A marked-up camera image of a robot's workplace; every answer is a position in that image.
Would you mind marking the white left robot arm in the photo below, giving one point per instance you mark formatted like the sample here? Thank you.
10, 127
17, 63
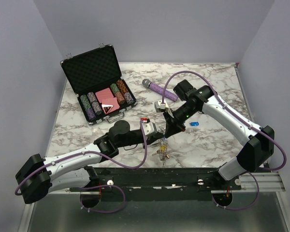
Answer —
39, 176

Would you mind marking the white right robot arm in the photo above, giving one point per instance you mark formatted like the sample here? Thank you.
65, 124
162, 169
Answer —
256, 141

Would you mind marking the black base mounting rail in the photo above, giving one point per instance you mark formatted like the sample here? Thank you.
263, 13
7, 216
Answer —
154, 184

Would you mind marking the red playing card deck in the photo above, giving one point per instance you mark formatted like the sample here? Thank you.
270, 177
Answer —
106, 96

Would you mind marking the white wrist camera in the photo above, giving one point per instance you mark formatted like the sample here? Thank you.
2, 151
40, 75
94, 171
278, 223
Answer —
163, 107
147, 127

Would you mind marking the all in triangle button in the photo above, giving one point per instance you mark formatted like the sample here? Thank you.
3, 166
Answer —
106, 108

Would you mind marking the black poker chip case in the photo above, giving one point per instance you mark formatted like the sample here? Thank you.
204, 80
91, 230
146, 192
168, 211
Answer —
94, 71

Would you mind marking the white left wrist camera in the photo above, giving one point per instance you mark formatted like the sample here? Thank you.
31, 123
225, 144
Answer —
147, 127

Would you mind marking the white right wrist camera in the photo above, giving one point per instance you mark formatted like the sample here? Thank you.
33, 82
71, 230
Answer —
163, 107

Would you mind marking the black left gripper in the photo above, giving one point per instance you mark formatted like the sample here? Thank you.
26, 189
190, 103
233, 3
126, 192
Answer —
154, 137

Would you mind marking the blue key tag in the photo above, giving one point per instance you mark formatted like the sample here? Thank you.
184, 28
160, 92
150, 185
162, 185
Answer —
194, 123

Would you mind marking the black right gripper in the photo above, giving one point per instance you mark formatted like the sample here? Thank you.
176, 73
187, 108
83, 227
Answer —
172, 127

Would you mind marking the round metal key ring disc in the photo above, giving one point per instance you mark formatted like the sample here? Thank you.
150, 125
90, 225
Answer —
163, 156

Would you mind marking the purple glitter microphone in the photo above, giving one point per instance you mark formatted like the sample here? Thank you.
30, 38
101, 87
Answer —
160, 90

